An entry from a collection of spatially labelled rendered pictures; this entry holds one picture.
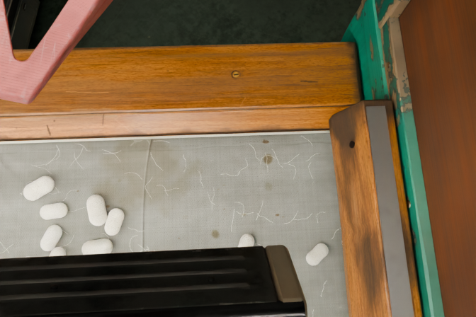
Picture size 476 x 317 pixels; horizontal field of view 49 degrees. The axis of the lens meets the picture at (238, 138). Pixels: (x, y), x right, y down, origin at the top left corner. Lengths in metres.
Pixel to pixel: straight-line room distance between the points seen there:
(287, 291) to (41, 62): 0.17
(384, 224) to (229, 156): 0.22
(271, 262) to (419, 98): 0.31
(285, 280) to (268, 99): 0.40
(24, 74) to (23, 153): 0.49
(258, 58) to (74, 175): 0.28
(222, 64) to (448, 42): 0.29
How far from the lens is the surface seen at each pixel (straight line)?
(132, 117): 0.68
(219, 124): 0.68
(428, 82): 0.56
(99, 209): 0.66
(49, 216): 0.67
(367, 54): 0.69
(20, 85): 0.22
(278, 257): 0.33
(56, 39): 0.23
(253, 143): 0.68
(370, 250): 0.58
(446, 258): 0.55
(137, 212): 0.67
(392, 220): 0.57
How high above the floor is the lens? 1.40
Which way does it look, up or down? 73 degrees down
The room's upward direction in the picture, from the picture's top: 11 degrees clockwise
